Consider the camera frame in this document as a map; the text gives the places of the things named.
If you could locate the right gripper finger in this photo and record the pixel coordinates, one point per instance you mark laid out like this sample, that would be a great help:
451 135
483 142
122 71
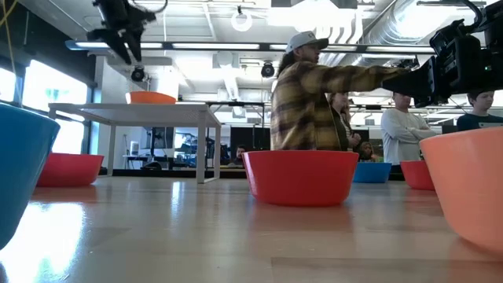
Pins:
420 76
426 98

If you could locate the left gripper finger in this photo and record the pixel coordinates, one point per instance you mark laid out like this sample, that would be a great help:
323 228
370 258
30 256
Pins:
120 47
134 45

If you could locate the orange plastic mini bowl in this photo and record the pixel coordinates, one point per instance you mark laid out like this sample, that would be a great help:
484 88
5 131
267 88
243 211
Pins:
151 98
471 188

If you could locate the red plastic mini bowl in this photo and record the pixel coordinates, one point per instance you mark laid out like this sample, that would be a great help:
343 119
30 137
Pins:
72 171
300 178
416 175

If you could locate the blue plastic mini bowl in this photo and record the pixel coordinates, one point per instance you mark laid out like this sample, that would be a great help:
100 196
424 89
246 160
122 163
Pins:
373 173
19 165

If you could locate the black hanging spotlight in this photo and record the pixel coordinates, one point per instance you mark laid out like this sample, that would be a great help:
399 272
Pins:
137 74
267 70

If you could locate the person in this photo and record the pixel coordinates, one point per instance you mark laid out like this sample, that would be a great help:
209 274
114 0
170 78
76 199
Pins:
347 133
367 151
239 151
481 102
401 133
302 118

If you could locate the white perforated metal shelf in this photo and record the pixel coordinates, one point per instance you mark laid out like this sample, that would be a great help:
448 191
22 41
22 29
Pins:
137 114

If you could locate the long linear ceiling lamp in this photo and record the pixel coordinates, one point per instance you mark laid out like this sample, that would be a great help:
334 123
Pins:
216 46

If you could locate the black partition panels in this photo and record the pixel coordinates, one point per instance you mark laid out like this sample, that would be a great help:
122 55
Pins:
251 137

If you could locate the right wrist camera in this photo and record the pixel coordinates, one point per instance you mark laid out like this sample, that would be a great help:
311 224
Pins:
448 37

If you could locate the silver ventilation duct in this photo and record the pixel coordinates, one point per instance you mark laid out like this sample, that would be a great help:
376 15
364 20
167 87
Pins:
393 25

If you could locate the black aluminium table frame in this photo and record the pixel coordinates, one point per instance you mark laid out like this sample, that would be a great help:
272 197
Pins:
165 173

